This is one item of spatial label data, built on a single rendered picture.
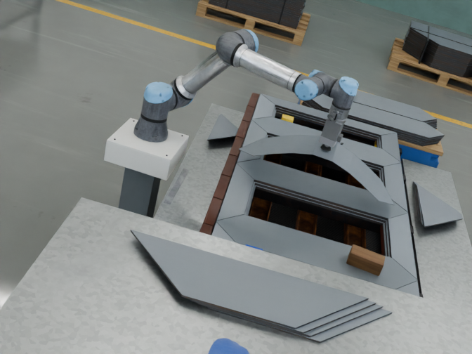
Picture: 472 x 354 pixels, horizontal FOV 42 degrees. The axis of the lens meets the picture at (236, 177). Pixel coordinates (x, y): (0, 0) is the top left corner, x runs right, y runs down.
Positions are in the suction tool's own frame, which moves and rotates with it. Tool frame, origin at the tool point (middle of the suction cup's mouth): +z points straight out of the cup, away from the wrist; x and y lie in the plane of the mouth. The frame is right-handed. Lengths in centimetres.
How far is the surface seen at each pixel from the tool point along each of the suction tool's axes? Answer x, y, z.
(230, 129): 52, 40, 29
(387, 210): -32.2, 2.4, 15.5
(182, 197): 46, -25, 32
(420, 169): -41, 72, 25
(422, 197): -45, 36, 21
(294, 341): -21, -113, -5
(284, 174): 12.1, -2.7, 15.8
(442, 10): -11, 722, 81
